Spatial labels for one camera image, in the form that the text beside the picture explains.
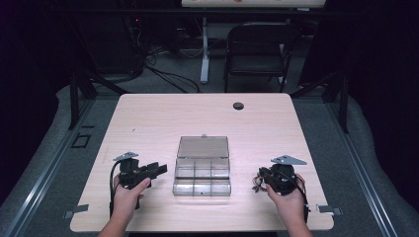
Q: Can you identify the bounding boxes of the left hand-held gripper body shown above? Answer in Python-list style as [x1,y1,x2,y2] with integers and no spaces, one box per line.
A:
[112,151,156,191]

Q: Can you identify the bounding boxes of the black folding chair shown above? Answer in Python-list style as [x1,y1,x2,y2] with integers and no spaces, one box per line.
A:
[223,21,302,94]

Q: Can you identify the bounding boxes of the dark computer equipment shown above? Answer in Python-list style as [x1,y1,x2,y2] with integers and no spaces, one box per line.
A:
[77,13,146,77]

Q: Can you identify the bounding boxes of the black floor cables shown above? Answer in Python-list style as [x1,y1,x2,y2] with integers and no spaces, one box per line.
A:
[143,45,202,95]

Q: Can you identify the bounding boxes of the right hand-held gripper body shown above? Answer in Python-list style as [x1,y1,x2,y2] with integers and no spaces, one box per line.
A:
[267,154,308,197]

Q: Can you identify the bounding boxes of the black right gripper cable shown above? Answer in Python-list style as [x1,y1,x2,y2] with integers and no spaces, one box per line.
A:
[290,170,311,225]

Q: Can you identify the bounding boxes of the small component with coloured wires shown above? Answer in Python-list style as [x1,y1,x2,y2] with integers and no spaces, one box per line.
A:
[251,175,267,194]

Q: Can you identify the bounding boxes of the black tape square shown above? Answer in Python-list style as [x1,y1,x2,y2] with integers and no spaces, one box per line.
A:
[70,131,92,149]

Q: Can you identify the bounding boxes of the person's right hand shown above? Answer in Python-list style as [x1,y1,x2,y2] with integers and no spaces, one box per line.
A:
[265,173,308,224]

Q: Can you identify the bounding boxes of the clear plastic compartment box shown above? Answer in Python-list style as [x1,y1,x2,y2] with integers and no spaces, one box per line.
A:
[172,133,232,198]

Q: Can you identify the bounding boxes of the white table leg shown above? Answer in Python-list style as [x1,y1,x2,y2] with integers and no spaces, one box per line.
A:
[200,17,211,85]

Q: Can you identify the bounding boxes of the metal floor rail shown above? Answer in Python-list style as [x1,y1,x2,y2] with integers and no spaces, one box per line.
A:
[2,98,97,237]
[324,98,400,237]

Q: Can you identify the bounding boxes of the grey tape piece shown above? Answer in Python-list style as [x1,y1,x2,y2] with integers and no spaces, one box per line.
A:
[315,203,344,217]
[62,203,90,220]

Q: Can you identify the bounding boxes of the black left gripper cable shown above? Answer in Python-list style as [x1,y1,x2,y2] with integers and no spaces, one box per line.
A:
[109,160,123,219]

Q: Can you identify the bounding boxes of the black metal stand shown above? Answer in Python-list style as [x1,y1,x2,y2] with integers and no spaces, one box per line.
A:
[289,69,351,134]
[66,67,130,131]

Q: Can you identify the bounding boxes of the person's left hand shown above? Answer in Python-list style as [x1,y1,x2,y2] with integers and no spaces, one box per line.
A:
[112,176,152,219]

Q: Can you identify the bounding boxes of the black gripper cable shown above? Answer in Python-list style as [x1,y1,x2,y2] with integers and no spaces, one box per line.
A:
[290,170,311,225]
[109,160,123,219]

